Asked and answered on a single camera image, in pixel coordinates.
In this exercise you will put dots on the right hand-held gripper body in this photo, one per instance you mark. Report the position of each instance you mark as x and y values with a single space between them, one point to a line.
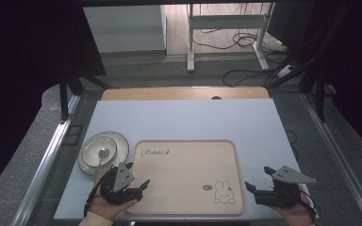
290 176

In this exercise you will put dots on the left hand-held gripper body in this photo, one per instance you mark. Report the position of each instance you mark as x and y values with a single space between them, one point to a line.
123 177

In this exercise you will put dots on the person's left hand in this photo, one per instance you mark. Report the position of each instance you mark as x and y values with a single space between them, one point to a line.
106 207

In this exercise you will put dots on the person's right hand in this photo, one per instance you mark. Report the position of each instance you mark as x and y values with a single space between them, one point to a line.
295 216

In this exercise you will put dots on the large grey rimmed plate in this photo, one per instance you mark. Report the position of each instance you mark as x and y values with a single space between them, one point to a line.
123 147

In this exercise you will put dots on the metal spoon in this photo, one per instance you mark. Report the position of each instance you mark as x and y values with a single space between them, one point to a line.
103 153

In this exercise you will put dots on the beige tray with rabbit print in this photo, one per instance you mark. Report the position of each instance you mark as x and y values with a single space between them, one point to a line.
182 175

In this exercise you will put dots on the white shallow bowl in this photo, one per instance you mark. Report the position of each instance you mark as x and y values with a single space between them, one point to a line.
91 153

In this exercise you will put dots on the white table cover board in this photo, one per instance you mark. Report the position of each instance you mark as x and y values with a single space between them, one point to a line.
185 121

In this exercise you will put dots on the wooden table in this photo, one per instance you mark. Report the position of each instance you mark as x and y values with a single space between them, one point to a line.
169 93

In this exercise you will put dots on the black metal stand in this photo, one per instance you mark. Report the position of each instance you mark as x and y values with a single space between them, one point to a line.
320 94
64 94

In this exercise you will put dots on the white power strip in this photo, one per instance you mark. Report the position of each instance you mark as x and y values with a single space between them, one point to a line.
284 71

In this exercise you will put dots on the dark curtain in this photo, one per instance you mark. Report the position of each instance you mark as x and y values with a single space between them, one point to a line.
19 78
358 62

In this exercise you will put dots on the white panel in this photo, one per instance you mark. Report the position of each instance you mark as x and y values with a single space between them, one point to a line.
122 28

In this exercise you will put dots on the aluminium rail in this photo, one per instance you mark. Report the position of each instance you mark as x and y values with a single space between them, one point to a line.
336 147
48 157

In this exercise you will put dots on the white metal desk frame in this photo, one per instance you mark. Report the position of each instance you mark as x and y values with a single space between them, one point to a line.
226 21

